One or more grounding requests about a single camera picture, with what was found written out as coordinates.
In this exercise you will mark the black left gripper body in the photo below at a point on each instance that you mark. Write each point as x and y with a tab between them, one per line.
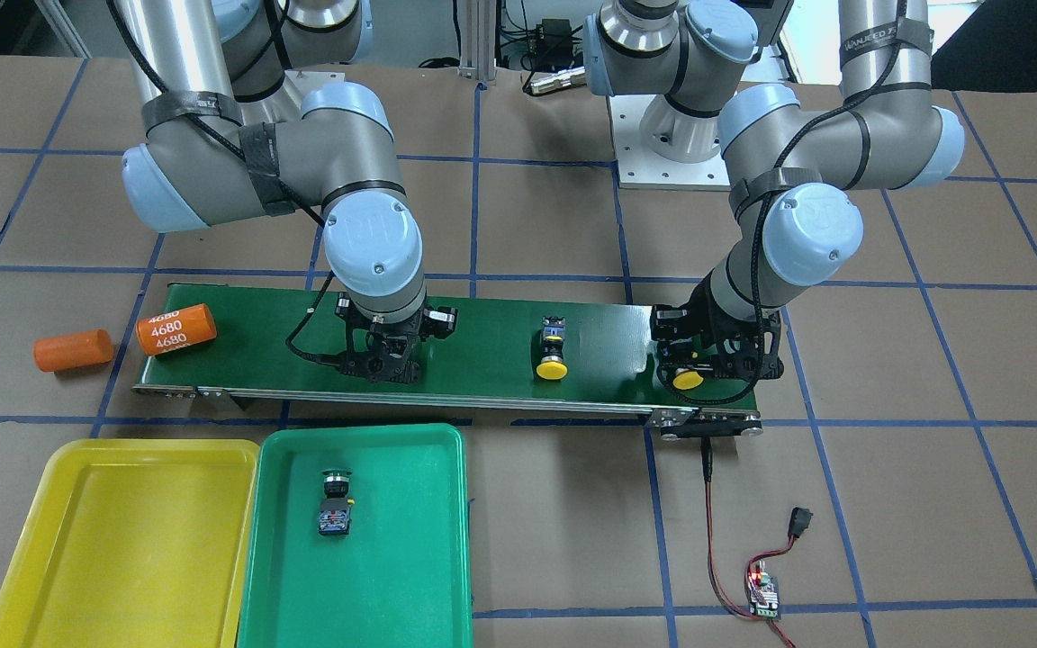
668	324

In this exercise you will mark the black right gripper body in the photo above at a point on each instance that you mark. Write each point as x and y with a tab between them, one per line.
440	319

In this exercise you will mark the yellow push button two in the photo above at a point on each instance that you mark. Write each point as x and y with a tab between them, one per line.
685	379

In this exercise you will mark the yellow push button one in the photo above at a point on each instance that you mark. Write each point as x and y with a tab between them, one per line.
549	359

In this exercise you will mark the orange cylinder labelled 4680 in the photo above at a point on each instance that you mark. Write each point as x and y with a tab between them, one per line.
176	329

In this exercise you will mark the plain orange cylinder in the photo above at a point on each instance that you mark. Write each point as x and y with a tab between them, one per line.
74	351

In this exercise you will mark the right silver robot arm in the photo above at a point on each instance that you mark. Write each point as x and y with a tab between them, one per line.
206	162

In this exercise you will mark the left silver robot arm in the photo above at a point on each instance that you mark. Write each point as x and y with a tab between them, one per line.
790	169

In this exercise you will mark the green conveyor belt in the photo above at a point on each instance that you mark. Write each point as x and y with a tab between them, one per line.
284	344

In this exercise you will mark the green plastic tray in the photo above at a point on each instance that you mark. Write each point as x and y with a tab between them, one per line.
400	578

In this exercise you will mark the small motor controller board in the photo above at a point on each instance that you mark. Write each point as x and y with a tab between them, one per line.
762	593

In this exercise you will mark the yellow plastic tray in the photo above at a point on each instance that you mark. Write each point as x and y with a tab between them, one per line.
133	543

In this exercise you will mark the black cable connector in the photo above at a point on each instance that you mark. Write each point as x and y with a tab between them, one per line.
799	521

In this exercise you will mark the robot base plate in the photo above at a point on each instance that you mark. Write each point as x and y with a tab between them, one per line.
660	148

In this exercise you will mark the aluminium frame post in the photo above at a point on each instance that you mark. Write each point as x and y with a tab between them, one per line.
477	33

